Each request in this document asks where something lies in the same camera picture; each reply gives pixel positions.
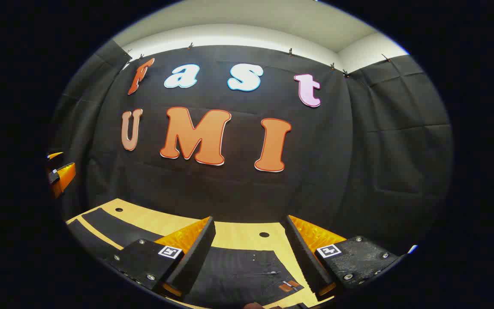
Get row of small backdrop clips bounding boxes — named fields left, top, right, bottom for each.
left=125, top=42, right=392, bottom=79

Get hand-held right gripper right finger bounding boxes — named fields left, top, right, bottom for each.
left=284, top=215, right=402, bottom=302

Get black backdrop cloth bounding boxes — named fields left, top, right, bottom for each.
left=48, top=39, right=453, bottom=258

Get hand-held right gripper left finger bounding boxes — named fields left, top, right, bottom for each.
left=102, top=216, right=217, bottom=299

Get black jeans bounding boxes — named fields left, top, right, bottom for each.
left=66, top=207, right=305, bottom=309

